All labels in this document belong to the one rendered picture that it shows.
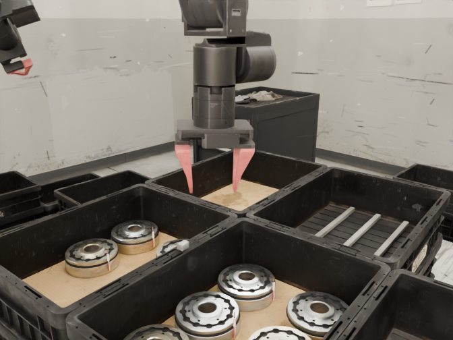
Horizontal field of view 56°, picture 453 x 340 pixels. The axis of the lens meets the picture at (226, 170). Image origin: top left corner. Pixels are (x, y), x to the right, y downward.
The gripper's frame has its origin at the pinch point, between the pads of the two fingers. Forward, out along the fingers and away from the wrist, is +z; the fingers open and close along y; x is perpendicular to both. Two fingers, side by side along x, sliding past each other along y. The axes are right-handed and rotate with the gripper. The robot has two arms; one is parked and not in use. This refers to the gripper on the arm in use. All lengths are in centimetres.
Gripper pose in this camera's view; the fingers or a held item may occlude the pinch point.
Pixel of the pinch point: (212, 185)
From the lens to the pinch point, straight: 62.5
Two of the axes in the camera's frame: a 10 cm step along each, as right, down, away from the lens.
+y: -9.9, 0.1, -1.1
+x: 1.1, 3.2, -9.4
